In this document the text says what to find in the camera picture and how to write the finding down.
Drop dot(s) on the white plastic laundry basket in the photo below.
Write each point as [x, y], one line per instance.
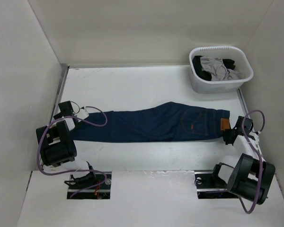
[225, 52]

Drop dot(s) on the dark blue denim trousers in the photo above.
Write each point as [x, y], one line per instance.
[164, 123]

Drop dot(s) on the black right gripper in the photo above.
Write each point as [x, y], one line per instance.
[226, 134]

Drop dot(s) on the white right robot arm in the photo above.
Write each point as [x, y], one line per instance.
[251, 177]

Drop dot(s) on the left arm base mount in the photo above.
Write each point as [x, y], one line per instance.
[89, 186]

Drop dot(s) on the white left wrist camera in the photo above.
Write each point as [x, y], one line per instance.
[82, 114]

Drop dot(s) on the grey garment in basket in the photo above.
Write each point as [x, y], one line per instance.
[221, 69]

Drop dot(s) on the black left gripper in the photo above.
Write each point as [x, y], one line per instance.
[79, 123]

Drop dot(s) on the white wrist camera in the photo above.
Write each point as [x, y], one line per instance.
[254, 136]
[82, 114]

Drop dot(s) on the black garment in basket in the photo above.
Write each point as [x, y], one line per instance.
[198, 69]

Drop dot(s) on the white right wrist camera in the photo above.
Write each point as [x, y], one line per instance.
[254, 136]

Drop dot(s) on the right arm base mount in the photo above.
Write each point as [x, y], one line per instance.
[209, 186]

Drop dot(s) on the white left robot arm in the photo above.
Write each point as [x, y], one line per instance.
[59, 148]

